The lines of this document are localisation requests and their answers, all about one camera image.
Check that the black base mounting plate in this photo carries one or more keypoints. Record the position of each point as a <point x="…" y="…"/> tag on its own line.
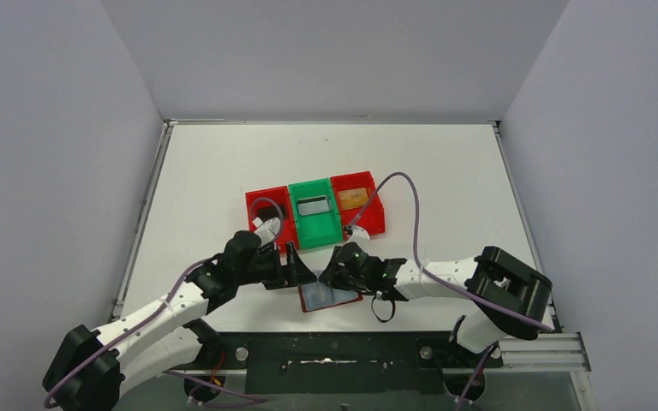
<point x="424" y="362"/>

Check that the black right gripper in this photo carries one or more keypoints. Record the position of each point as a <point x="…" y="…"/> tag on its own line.
<point x="332" y="275"/>

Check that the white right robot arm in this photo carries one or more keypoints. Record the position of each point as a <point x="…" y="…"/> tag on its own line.
<point x="511" y="297"/>

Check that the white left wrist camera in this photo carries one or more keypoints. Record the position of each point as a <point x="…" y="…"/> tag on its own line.
<point x="268" y="231"/>

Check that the aluminium table edge rail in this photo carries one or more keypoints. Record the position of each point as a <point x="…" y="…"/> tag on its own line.
<point x="146" y="204"/>

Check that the black card in bin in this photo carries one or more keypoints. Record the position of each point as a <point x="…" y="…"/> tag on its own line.
<point x="266" y="211"/>

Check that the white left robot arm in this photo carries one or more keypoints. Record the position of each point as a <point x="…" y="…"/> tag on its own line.
<point x="92" y="369"/>

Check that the silver card in bin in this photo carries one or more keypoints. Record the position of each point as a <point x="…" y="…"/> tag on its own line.
<point x="312" y="205"/>

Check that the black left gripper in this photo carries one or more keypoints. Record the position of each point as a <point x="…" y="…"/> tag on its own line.
<point x="288" y="267"/>

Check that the red leather card holder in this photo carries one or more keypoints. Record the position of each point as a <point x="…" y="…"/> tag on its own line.
<point x="329" y="298"/>

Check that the red plastic bin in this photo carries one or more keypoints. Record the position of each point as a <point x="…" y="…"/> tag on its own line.
<point x="273" y="205"/>
<point x="373" y="220"/>

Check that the green plastic bin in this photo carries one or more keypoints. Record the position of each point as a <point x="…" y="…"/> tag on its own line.
<point x="317" y="230"/>

